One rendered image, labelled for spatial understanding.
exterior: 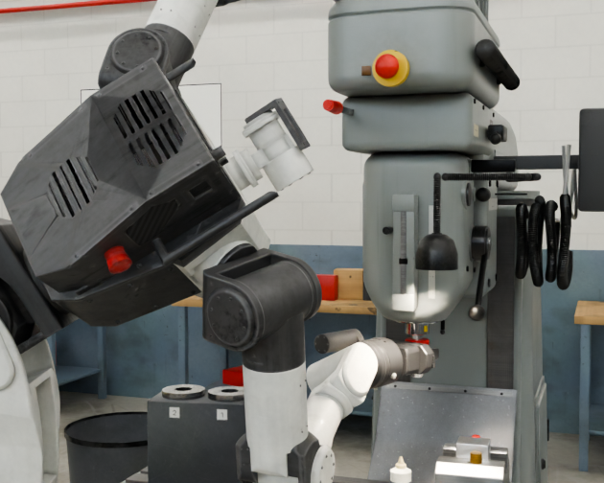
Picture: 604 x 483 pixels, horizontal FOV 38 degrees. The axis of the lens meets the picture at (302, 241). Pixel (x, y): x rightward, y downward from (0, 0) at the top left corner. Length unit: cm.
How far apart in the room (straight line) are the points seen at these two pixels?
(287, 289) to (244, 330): 9
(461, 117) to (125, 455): 222
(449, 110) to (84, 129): 66
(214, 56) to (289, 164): 525
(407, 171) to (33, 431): 79
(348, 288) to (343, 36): 416
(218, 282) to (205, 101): 540
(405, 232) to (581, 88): 440
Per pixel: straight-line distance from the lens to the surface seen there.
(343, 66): 153
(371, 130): 160
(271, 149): 132
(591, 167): 187
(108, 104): 122
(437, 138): 157
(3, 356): 131
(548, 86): 592
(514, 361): 208
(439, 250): 148
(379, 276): 163
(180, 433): 183
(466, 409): 209
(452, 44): 150
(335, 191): 613
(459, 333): 209
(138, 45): 139
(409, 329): 170
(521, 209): 190
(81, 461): 351
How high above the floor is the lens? 155
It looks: 3 degrees down
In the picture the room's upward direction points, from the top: straight up
